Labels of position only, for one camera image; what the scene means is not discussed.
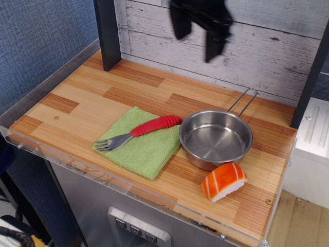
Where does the orange salmon sushi toy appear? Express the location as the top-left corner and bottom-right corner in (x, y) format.
(200, 162), (248, 202)

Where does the black left frame post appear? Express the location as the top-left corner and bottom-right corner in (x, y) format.
(94, 0), (121, 72)

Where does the black frame post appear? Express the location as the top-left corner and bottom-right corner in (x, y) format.
(94, 0), (121, 72)
(290, 23), (328, 129)

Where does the silver button control panel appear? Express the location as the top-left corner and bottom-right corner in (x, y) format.
(107, 206), (172, 246)

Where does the red handled metal fork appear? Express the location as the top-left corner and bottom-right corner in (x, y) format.
(94, 115), (182, 152)

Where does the stainless steel cabinet front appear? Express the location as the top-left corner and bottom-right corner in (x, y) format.
(51, 163), (234, 246)

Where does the black right frame post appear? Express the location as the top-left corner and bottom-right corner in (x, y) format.
(290, 23), (328, 129)

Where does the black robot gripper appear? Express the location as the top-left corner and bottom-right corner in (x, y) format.
(170, 1), (233, 63)

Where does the clear acrylic table guard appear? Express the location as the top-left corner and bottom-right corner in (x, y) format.
(1, 127), (271, 246)

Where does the yellow black bag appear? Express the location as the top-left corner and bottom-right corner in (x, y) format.
(1, 226), (47, 247)

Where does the stainless steel pot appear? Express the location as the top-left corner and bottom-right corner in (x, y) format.
(179, 88), (258, 171)

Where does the green folded cloth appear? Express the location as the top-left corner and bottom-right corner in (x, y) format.
(93, 107), (182, 180)

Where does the white aluminium side block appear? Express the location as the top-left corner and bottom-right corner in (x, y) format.
(296, 98), (328, 158)

